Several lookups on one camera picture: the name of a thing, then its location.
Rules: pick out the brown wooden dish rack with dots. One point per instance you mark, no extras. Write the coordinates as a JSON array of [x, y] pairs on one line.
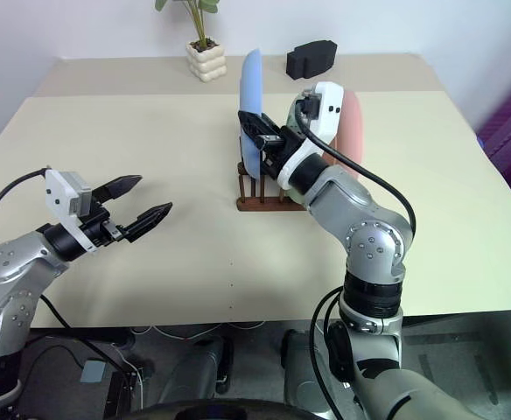
[[264, 205]]

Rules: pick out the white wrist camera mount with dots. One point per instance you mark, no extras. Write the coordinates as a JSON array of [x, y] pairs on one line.
[[56, 192], [327, 118]]

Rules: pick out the green leafy plant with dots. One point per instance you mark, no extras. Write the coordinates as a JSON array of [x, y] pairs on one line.
[[207, 5]]

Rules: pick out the cream bubbly plant pot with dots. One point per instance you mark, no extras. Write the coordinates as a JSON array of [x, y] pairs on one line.
[[206, 63]]

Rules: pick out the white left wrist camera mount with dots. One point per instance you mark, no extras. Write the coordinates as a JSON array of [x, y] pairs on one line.
[[56, 192]]

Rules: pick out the light blue plate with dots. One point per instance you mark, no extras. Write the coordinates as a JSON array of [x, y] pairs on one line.
[[251, 87]]

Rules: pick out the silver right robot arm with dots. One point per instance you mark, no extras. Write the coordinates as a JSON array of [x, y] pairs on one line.
[[338, 197]]

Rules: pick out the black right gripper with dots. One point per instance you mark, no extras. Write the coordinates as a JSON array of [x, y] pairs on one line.
[[284, 146]]

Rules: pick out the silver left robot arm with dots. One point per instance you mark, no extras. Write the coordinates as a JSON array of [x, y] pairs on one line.
[[15, 258]]

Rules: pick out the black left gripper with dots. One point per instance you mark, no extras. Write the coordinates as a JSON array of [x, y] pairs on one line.
[[100, 229]]

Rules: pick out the black foam block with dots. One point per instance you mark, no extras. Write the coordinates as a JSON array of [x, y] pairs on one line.
[[310, 59]]

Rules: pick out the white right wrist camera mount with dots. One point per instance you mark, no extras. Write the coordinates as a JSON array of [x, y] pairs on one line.
[[327, 118]]

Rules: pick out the small grey box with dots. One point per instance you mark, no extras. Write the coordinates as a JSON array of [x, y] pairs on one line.
[[93, 372]]

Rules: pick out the red plate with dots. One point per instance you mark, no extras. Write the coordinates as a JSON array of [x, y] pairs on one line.
[[352, 127]]

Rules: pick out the grey rounded housing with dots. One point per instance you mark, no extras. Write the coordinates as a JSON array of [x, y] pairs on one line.
[[198, 372], [301, 372]]

